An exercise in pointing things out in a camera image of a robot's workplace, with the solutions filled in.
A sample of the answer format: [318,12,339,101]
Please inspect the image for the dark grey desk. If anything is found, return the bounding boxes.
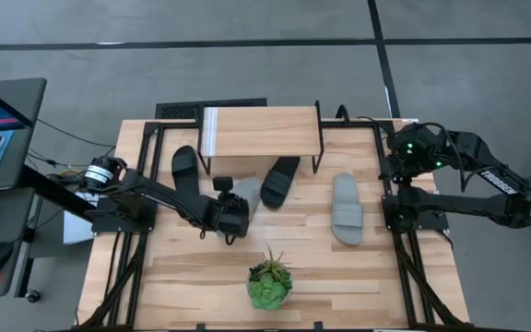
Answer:
[0,77,48,299]

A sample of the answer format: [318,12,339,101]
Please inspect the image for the black slide sandal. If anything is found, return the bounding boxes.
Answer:
[171,145,202,204]
[260,155,301,210]

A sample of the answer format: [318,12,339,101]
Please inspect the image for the light grey slide sandal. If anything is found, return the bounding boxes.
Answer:
[232,176,264,220]
[330,172,365,246]

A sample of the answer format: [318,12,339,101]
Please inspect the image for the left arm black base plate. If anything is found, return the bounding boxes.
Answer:
[90,196,159,234]

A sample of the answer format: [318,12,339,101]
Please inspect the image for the succulent in white geometric pot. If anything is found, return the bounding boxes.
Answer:
[246,243,294,311]

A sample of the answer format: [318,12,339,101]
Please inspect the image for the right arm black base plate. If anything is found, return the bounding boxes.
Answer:
[382,193,450,231]

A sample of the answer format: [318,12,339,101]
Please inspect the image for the white paper sheet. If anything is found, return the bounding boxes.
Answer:
[62,191,97,245]

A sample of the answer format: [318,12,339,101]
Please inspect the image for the thin black floor cable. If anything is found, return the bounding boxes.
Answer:
[36,117,117,149]

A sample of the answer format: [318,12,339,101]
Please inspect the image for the black desk beam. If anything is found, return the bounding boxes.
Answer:
[16,164,99,221]

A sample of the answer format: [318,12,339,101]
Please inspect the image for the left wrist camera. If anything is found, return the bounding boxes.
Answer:
[212,175,234,197]

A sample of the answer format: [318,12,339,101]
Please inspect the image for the wooden shelf black metal legs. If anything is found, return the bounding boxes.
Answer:
[197,100,325,176]

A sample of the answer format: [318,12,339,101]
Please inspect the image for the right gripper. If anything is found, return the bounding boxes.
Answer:
[379,123,432,184]

